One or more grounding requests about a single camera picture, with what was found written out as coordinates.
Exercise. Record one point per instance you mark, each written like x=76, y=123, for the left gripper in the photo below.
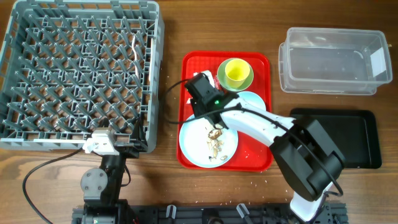
x=138, y=142

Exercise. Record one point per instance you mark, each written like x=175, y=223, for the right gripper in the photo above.
x=197, y=109

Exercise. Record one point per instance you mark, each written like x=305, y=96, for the green bowl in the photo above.
x=222, y=78

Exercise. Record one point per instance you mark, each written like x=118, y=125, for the yellow cup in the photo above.
x=237, y=71

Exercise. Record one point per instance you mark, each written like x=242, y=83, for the red snack wrapper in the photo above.
x=214, y=82

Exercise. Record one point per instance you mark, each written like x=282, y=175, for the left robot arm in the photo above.
x=101, y=186

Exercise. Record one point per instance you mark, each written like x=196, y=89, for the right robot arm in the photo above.
x=306, y=155

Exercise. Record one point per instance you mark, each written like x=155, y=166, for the pink utensil in rack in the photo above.
x=136, y=62

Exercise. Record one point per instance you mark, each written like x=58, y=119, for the grey dishwasher rack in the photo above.
x=67, y=65

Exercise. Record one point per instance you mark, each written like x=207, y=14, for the food scraps on plate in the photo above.
x=214, y=144

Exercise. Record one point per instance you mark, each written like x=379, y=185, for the small light blue bowl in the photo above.
x=252, y=101

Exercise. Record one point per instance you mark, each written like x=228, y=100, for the large light blue plate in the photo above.
x=192, y=140

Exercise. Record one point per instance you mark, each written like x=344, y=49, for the red plastic tray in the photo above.
x=251, y=155

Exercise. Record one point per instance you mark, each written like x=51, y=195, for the clear plastic bin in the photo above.
x=334, y=61

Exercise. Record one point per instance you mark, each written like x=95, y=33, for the black tray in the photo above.
x=354, y=132

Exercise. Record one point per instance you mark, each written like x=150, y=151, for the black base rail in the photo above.
x=267, y=213

